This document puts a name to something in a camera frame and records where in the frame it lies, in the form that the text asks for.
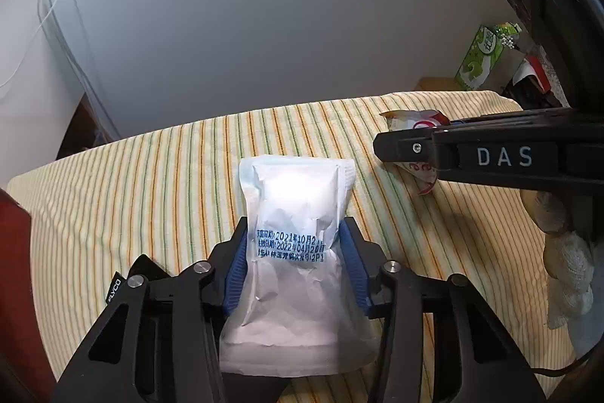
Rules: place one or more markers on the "person's right hand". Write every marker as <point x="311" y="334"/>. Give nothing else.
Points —
<point x="566" y="252"/>

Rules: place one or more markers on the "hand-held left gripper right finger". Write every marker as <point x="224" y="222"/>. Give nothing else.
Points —
<point x="351" y="261"/>

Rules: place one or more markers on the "pile of dark clothes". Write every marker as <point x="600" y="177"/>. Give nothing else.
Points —
<point x="531" y="75"/>

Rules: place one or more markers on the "red box with white inside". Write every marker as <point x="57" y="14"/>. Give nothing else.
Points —
<point x="14" y="266"/>

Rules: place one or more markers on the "white packet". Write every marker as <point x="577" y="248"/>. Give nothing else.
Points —
<point x="297" y="204"/>

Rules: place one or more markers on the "pink snack packet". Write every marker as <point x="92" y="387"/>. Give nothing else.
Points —
<point x="422" y="176"/>

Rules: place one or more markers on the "yellow striped cloth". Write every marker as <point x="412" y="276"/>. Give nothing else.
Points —
<point x="165" y="176"/>

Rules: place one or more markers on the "white flower bunch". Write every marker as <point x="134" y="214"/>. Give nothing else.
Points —
<point x="507" y="34"/>

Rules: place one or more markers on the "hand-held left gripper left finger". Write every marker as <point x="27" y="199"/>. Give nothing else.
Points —
<point x="236" y="261"/>

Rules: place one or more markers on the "green tissue box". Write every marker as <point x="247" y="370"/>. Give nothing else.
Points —
<point x="476" y="63"/>

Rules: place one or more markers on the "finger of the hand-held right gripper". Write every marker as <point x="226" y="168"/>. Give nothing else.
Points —
<point x="542" y="119"/>
<point x="500" y="157"/>

